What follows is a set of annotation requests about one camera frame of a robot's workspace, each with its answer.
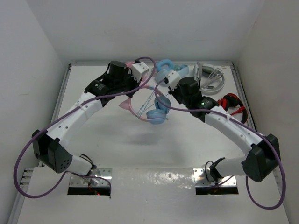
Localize aluminium table edge rail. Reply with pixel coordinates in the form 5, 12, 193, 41
9, 61, 281, 224

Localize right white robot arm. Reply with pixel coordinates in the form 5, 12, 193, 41
168, 77, 279, 182

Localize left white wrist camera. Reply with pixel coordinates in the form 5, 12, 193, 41
130, 62, 149, 82

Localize grey white headphones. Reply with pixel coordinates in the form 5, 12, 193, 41
193, 62, 226, 96

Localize light blue headphones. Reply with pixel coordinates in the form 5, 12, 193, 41
155, 59, 189, 83

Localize metal base plate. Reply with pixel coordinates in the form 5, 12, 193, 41
193, 168, 237, 188
69, 168, 112, 187

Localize pink gaming headphones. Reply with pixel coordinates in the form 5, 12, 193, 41
125, 61, 154, 86

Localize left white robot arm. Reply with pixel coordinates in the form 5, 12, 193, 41
33, 61, 149, 175

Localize red black headphones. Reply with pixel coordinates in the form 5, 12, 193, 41
217, 93, 248, 124

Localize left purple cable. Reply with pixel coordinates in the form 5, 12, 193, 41
13, 56, 157, 199

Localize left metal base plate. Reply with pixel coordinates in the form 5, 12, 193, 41
69, 168, 112, 187

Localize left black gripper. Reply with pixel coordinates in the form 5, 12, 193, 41
114, 69, 141, 98

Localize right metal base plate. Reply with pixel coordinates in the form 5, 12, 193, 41
193, 168, 237, 188

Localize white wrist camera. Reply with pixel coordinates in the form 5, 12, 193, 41
164, 70, 181, 90
130, 62, 149, 82

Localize purple cable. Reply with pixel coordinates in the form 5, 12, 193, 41
154, 79, 286, 210
13, 56, 157, 199

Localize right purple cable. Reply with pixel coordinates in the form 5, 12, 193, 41
154, 79, 286, 210

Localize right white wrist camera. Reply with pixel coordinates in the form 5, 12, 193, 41
164, 70, 181, 90

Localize blue pink cat-ear headphones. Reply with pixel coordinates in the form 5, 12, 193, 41
119, 85, 171, 125

